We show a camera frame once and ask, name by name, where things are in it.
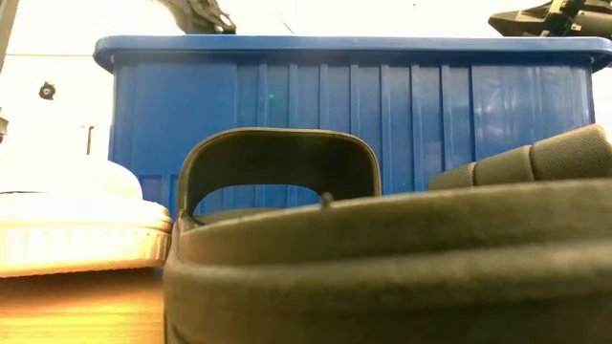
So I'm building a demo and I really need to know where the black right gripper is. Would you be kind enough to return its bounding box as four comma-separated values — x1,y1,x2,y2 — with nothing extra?
487,0,612,39

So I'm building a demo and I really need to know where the pink rubber slide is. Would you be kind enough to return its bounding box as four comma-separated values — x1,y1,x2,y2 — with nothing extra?
0,155,174,279

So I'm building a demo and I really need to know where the blue plastic bin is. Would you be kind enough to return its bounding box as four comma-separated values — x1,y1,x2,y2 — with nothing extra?
93,34,612,219

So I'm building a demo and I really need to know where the thin black post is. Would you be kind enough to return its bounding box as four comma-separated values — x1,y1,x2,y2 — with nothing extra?
80,124,96,157

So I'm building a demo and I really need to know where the black aluminium frame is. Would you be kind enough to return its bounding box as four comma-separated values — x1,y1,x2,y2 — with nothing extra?
0,0,21,75

